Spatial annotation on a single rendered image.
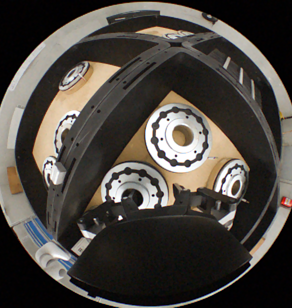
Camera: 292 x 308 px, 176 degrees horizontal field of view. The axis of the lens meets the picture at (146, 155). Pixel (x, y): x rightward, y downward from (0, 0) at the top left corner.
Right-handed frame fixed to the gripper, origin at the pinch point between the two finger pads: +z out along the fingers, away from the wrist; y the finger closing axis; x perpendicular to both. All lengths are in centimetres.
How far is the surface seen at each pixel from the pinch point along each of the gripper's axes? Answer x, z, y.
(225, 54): 42, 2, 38
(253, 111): 9.3, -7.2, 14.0
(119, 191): 1.4, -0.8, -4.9
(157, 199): -0.4, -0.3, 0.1
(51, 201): 1.8, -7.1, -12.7
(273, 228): -180, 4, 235
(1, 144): 80, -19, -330
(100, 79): 24.4, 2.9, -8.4
